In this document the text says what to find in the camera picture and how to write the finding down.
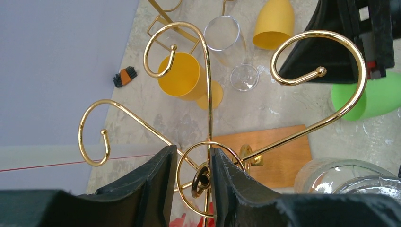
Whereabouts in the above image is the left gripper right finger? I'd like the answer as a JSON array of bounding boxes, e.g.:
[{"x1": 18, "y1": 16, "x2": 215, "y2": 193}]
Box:
[{"x1": 210, "y1": 148, "x2": 401, "y2": 227}]

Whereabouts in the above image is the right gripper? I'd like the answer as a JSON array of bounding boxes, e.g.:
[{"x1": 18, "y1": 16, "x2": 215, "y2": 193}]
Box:
[{"x1": 279, "y1": 0, "x2": 401, "y2": 84}]

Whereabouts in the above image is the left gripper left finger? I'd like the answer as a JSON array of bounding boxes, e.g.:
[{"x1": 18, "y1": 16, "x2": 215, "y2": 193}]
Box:
[{"x1": 0, "y1": 145, "x2": 177, "y2": 227}]

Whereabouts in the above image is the red wine glass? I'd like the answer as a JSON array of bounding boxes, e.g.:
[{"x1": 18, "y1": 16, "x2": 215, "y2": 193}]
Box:
[{"x1": 169, "y1": 201, "x2": 204, "y2": 227}]

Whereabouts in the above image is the clear ribbed wine glass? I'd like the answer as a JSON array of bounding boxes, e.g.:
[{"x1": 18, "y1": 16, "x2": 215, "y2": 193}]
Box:
[{"x1": 294, "y1": 158, "x2": 401, "y2": 202}]

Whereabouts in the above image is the clear flute glass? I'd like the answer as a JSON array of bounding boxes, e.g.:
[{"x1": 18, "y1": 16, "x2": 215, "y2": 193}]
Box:
[{"x1": 203, "y1": 16, "x2": 260, "y2": 91}]

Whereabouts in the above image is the gold wine glass rack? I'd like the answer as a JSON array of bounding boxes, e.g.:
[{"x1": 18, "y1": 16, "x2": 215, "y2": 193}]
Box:
[{"x1": 78, "y1": 21, "x2": 368, "y2": 227}]

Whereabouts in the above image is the green wine glass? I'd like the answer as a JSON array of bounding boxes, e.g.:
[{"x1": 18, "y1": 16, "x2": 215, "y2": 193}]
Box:
[{"x1": 331, "y1": 71, "x2": 401, "y2": 121}]

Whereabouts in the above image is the yellow wine glass front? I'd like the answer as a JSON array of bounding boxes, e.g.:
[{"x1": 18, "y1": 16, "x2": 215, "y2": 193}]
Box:
[{"x1": 253, "y1": 0, "x2": 295, "y2": 50}]

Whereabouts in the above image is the yellow wine glass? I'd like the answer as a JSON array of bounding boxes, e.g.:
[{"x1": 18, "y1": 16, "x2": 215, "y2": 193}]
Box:
[
  {"x1": 253, "y1": 0, "x2": 295, "y2": 50},
  {"x1": 157, "y1": 52, "x2": 208, "y2": 110}
]

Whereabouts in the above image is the yellow wine glass back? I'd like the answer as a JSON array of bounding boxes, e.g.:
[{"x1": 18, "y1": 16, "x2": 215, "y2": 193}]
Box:
[{"x1": 157, "y1": 52, "x2": 208, "y2": 110}]

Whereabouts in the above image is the black orange small clip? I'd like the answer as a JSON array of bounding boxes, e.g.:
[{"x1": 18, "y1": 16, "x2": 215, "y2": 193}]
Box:
[{"x1": 113, "y1": 66, "x2": 137, "y2": 88}]

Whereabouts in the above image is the gold wire bottle rack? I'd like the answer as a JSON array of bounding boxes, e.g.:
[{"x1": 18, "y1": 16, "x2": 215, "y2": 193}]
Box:
[{"x1": 146, "y1": 0, "x2": 235, "y2": 54}]

